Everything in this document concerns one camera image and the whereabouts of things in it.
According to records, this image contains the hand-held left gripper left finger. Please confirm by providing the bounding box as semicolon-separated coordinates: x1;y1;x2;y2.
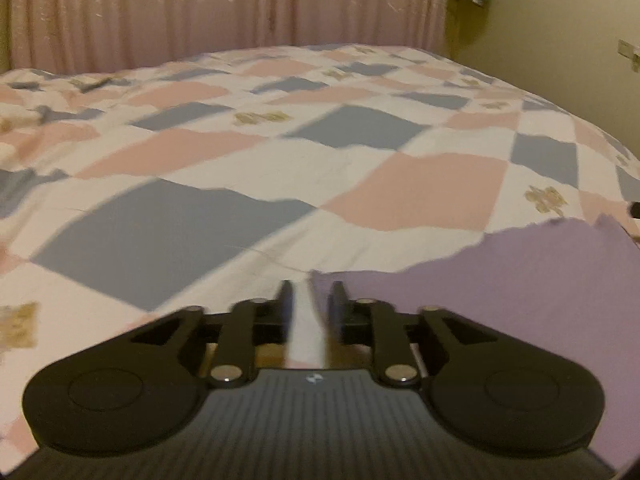
127;280;294;388

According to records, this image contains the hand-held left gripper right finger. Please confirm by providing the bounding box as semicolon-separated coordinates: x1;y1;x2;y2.
330;281;496;386

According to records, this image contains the purple shirt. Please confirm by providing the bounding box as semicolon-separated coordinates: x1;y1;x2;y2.
309;212;640;480

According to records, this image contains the checkered bed quilt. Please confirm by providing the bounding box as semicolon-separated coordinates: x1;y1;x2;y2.
0;42;640;466

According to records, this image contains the pink curtain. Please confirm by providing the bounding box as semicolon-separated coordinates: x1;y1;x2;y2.
10;0;451;73

